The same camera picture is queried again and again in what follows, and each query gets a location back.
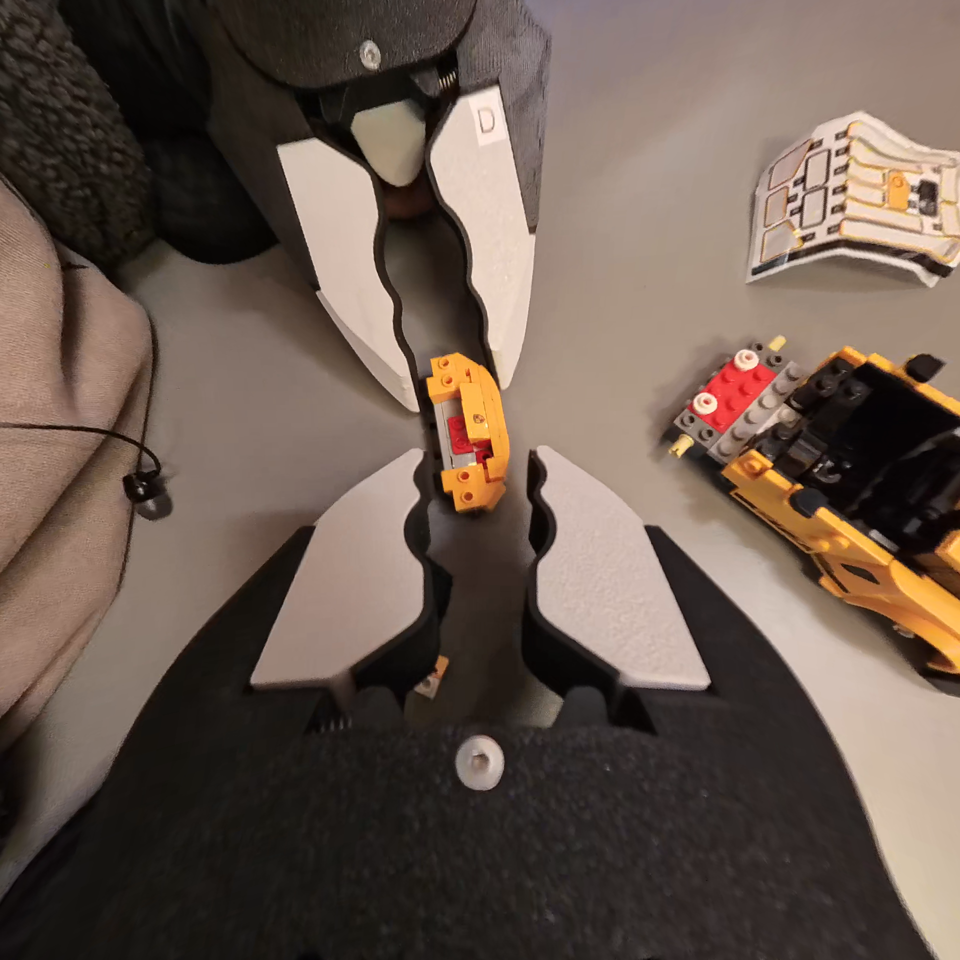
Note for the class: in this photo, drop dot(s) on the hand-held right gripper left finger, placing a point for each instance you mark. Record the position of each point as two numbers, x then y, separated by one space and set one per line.
353 593

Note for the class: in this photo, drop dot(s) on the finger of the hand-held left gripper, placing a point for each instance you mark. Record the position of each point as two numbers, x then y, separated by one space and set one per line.
495 225
338 240

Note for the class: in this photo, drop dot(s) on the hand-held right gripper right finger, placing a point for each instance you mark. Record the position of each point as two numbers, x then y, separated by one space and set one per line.
615 593

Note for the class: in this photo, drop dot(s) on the small orange white lego piece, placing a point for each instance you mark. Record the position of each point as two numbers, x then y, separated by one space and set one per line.
432 678

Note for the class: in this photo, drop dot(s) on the orange red grey lego assembly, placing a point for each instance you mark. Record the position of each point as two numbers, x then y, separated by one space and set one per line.
458 375

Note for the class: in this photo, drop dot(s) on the yellow lego car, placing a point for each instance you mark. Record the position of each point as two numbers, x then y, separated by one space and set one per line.
855 480

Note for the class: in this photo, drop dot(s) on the dark fleece jacket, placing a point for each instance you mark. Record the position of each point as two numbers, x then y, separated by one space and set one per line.
90 120

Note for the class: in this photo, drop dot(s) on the beige garment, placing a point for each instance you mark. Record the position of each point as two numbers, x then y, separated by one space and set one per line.
68 495

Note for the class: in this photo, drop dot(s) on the sticker sheet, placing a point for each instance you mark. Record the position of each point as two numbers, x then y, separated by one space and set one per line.
855 195

